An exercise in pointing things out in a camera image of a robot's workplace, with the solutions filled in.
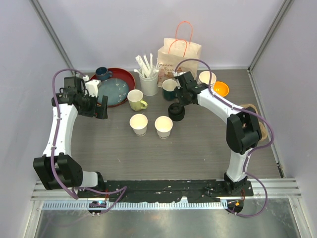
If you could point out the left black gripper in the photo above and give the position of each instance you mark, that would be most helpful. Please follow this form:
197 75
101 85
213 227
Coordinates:
92 112

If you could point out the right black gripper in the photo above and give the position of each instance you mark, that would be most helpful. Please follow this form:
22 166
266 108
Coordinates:
184 103

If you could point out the stack of black cup lids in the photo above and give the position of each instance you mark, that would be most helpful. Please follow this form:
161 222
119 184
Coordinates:
176 112

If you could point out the white paper cup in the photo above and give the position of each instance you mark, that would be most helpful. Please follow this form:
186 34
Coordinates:
163 125
138 123

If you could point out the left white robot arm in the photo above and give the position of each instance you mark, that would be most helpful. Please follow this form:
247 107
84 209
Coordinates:
56 168

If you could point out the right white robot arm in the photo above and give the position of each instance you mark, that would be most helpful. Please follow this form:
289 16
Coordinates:
242 126

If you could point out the printed paper takeout bag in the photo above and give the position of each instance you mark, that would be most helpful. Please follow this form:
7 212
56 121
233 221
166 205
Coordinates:
171 55

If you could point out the dark green mug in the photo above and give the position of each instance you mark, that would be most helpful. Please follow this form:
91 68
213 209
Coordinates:
168 89

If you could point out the stack of white paper cups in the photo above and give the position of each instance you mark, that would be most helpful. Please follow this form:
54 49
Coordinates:
204 77

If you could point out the blue grey plate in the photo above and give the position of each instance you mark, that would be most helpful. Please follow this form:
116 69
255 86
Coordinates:
116 90

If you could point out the orange bowl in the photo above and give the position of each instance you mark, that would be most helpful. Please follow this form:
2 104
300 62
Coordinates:
221 88

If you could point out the yellow mug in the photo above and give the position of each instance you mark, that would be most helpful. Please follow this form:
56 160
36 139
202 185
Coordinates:
136 102

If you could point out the blue mug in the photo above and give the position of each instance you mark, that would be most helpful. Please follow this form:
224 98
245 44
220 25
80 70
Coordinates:
103 74

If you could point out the white straw holder cup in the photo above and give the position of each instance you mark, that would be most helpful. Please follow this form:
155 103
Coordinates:
149 86

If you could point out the wrapped white straw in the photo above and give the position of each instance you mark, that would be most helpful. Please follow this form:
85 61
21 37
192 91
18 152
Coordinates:
147 66

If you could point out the brown cardboard cup carrier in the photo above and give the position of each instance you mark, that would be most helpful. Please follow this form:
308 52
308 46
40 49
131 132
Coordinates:
262 127

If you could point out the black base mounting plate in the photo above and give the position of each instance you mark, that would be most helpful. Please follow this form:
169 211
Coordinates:
168 191

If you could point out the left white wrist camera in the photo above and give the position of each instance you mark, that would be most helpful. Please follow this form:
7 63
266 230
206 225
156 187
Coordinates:
92 87

